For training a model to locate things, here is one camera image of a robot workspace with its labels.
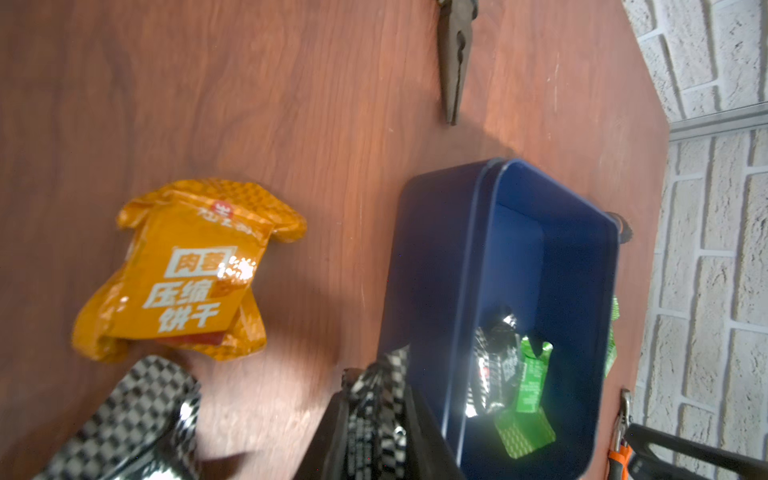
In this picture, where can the yellow handled needle-nose pliers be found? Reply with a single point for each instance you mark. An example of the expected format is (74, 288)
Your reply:
(454, 40)

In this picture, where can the dark blue storage box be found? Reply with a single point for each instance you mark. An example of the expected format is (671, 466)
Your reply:
(472, 242)

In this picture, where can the orange handled pliers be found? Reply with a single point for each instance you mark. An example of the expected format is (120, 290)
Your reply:
(620, 452)

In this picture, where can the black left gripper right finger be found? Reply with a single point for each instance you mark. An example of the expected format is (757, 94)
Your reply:
(427, 454)

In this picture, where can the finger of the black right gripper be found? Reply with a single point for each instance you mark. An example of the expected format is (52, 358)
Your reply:
(645, 464)

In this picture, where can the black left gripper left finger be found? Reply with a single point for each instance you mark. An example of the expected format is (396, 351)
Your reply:
(325, 456)

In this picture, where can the orange cookie packet front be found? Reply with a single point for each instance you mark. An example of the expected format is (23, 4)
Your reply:
(186, 281)

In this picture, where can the small green cookie packet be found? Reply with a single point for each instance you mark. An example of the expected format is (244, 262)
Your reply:
(524, 427)

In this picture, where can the black checkered cookie packet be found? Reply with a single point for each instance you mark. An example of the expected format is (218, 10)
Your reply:
(145, 429)

